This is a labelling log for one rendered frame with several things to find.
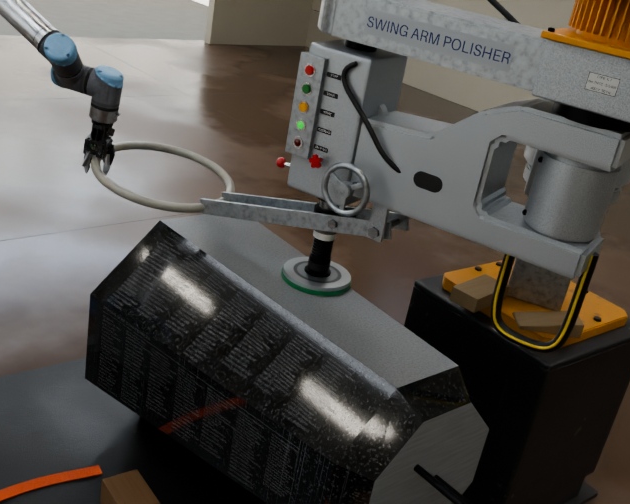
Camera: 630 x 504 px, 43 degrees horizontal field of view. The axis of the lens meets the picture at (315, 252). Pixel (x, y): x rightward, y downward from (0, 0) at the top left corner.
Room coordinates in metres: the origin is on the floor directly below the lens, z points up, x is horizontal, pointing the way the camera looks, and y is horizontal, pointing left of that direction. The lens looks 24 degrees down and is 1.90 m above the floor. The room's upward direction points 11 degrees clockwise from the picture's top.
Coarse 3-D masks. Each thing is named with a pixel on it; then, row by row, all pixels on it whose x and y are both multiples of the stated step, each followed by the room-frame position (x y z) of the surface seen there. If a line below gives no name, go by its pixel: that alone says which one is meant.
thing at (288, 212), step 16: (224, 192) 2.49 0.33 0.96; (208, 208) 2.38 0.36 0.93; (224, 208) 2.35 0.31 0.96; (240, 208) 2.32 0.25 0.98; (256, 208) 2.29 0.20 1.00; (272, 208) 2.27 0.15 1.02; (288, 208) 2.37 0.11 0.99; (304, 208) 2.34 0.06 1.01; (352, 208) 2.26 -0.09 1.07; (288, 224) 2.23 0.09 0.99; (304, 224) 2.21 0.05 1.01; (320, 224) 2.18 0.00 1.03; (336, 224) 2.15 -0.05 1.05; (352, 224) 2.13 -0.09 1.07; (368, 224) 2.11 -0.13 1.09; (400, 224) 2.18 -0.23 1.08
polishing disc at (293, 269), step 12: (288, 264) 2.25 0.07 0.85; (300, 264) 2.27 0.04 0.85; (336, 264) 2.32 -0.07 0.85; (288, 276) 2.18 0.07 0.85; (300, 276) 2.18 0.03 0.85; (336, 276) 2.23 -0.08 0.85; (348, 276) 2.25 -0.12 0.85; (312, 288) 2.13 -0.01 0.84; (324, 288) 2.14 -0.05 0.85; (336, 288) 2.16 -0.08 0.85
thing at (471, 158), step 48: (384, 144) 2.07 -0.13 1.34; (432, 144) 2.00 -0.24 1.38; (480, 144) 1.94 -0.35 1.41; (528, 144) 1.90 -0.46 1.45; (576, 144) 1.83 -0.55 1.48; (624, 144) 1.80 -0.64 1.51; (384, 192) 2.05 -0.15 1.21; (432, 192) 1.99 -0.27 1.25; (480, 192) 1.94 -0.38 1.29; (480, 240) 1.91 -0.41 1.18; (528, 240) 1.85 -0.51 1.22
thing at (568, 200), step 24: (552, 168) 1.87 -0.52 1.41; (576, 168) 1.83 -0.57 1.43; (552, 192) 1.85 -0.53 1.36; (576, 192) 1.83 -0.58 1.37; (600, 192) 1.84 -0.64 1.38; (528, 216) 1.89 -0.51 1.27; (552, 216) 1.84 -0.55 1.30; (576, 216) 1.83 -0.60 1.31; (600, 216) 1.85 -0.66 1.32; (576, 240) 1.84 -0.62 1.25
